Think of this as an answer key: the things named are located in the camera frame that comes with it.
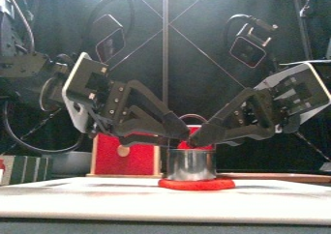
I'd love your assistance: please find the round metal dough cutter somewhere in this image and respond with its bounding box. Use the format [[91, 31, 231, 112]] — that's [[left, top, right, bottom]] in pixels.
[[164, 147, 218, 182]]

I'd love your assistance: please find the red wooden drawer box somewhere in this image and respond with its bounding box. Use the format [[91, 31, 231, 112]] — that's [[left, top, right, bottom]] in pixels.
[[85, 124, 218, 178]]

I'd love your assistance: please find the brown wooden board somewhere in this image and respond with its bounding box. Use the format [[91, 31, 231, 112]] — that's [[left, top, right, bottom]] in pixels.
[[215, 171, 331, 185]]

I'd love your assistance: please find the white cutting board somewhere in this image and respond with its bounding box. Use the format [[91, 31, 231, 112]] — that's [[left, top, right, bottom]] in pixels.
[[0, 175, 331, 226]]

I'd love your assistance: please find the green white striped box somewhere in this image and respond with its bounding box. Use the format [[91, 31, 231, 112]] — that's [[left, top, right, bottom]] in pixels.
[[0, 155, 55, 187]]

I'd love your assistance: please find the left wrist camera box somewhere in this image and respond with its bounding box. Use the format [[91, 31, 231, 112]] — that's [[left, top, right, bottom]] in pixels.
[[93, 13, 128, 64]]

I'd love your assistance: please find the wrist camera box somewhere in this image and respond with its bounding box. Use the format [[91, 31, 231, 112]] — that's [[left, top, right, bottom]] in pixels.
[[227, 16, 279, 69], [93, 13, 128, 64]]

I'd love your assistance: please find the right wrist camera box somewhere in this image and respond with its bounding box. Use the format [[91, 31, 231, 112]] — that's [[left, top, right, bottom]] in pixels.
[[227, 16, 279, 69]]

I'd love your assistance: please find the vertical metal frame pole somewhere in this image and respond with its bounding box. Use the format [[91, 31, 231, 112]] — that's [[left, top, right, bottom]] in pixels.
[[162, 0, 171, 107]]

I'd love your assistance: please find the slanted dark frame pole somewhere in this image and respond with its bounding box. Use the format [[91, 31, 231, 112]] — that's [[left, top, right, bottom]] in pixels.
[[291, 0, 315, 61]]

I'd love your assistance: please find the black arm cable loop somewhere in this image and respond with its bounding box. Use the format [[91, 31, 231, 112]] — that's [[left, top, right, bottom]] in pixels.
[[1, 97, 87, 156]]

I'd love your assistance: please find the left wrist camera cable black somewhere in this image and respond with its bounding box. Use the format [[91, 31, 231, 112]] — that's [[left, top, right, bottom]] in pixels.
[[84, 0, 138, 53]]

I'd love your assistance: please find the wrist camera cable black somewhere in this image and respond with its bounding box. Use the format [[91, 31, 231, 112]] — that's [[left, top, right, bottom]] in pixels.
[[223, 13, 260, 48], [84, 0, 138, 53]]

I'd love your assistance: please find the right wrist camera cable black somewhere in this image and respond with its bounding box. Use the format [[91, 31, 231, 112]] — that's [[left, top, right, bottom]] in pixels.
[[223, 13, 260, 48]]

